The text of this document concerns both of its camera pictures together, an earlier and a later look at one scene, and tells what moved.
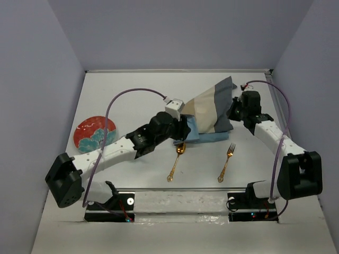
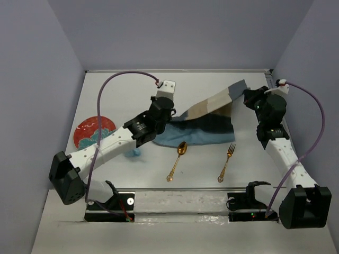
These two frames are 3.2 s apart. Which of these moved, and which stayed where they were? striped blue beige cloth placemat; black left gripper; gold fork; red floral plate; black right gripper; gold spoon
Moved: black right gripper; striped blue beige cloth placemat; black left gripper
Stayed: gold spoon; gold fork; red floral plate
